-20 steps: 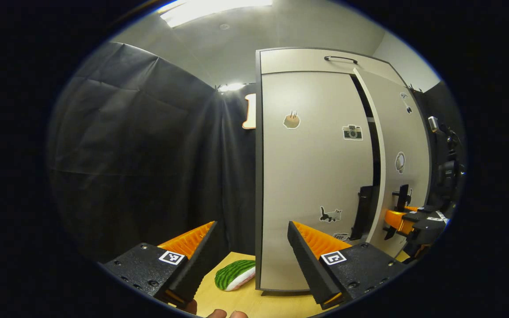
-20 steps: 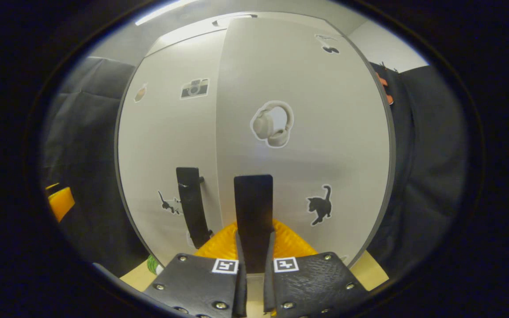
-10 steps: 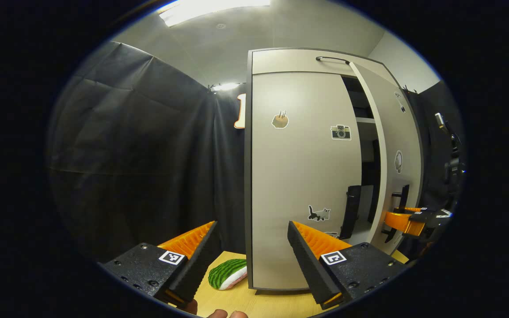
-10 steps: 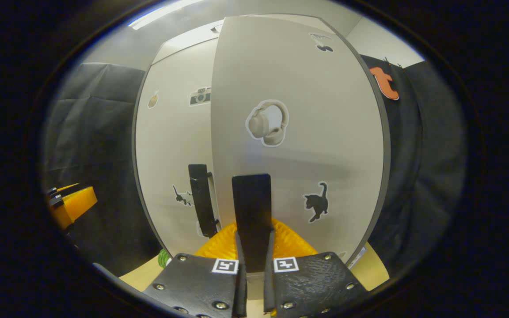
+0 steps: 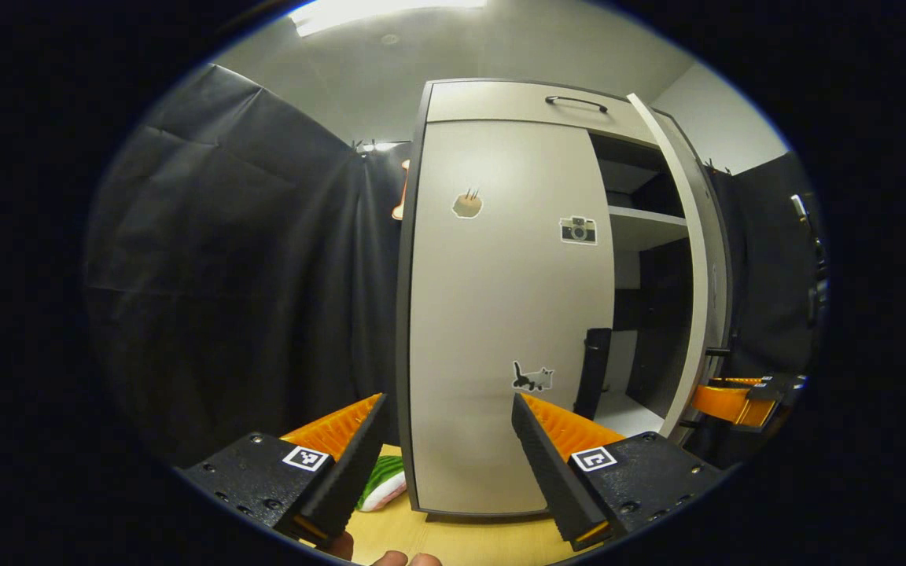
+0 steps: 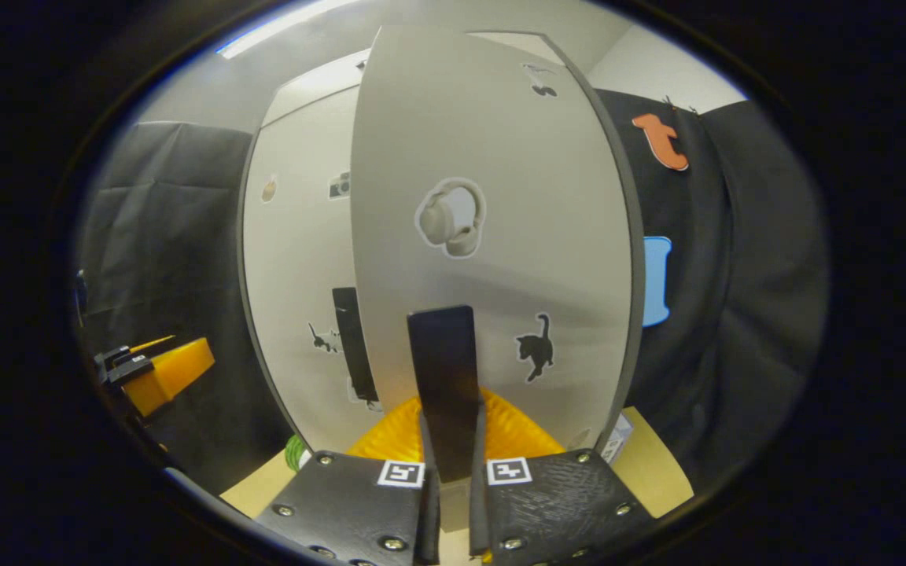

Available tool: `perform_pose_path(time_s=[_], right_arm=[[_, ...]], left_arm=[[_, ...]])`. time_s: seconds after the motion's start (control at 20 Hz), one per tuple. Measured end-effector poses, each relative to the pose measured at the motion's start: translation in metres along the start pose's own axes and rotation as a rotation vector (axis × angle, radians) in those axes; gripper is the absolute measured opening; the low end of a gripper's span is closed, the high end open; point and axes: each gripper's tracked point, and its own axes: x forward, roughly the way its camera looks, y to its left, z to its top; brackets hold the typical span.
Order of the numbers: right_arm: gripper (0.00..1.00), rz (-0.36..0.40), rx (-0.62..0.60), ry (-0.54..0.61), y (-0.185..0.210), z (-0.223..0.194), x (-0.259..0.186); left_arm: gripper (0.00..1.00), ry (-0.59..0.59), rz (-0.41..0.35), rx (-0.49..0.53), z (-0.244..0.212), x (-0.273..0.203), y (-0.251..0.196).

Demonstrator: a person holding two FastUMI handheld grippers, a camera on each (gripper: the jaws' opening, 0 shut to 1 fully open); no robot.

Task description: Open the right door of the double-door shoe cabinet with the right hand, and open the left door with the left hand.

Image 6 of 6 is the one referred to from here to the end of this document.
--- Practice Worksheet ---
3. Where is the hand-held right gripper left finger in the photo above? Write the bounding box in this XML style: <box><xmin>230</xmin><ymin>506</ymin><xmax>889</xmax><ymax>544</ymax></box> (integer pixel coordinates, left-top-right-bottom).
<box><xmin>255</xmin><ymin>395</ymin><xmax>443</xmax><ymax>566</ymax></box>

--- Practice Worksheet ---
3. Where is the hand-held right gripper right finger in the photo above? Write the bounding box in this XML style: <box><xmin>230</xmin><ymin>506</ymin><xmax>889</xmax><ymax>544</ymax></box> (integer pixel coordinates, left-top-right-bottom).
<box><xmin>469</xmin><ymin>389</ymin><xmax>654</xmax><ymax>566</ymax></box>

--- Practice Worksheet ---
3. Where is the black door handle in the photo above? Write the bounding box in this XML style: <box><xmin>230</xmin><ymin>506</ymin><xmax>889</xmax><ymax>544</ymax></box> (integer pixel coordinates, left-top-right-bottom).
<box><xmin>407</xmin><ymin>306</ymin><xmax>485</xmax><ymax>484</ymax></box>
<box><xmin>332</xmin><ymin>287</ymin><xmax>379</xmax><ymax>403</ymax></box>

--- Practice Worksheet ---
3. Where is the grey cabinet door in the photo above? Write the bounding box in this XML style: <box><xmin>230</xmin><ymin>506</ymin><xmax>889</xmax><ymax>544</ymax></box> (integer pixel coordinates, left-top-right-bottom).
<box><xmin>351</xmin><ymin>24</ymin><xmax>635</xmax><ymax>453</ymax></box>
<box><xmin>242</xmin><ymin>106</ymin><xmax>383</xmax><ymax>453</ymax></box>

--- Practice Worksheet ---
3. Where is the grey double-door shoe cabinet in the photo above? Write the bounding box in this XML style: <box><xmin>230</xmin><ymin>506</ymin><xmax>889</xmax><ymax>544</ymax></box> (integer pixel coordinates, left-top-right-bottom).
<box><xmin>237</xmin><ymin>24</ymin><xmax>649</xmax><ymax>457</ymax></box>

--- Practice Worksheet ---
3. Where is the black backdrop cloth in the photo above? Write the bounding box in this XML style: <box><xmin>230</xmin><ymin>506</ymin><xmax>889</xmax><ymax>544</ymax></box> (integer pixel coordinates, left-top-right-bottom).
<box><xmin>595</xmin><ymin>88</ymin><xmax>830</xmax><ymax>488</ymax></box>
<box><xmin>75</xmin><ymin>122</ymin><xmax>296</xmax><ymax>496</ymax></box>

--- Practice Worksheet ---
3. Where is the small white box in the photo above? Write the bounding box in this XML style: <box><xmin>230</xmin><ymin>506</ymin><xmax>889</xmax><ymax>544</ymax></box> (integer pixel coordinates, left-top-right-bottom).
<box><xmin>599</xmin><ymin>414</ymin><xmax>635</xmax><ymax>465</ymax></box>

